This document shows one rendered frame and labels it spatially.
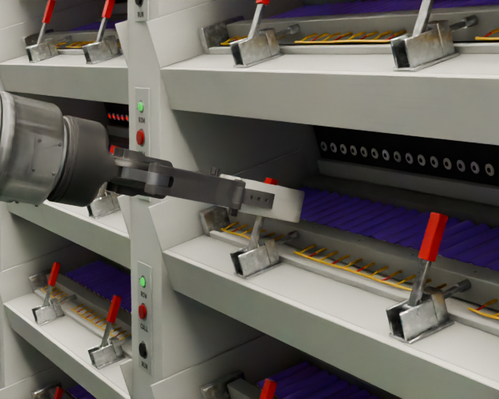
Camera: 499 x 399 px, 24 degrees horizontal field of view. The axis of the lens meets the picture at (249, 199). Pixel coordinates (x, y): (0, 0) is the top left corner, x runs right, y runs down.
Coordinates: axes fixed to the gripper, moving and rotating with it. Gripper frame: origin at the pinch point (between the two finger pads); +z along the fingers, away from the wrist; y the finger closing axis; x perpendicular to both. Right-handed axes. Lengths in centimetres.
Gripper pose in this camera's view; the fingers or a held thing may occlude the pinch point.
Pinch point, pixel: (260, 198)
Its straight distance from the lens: 107.1
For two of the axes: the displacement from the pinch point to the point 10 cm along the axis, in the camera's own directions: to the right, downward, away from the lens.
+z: 8.8, 1.7, 4.5
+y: 4.4, 1.1, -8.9
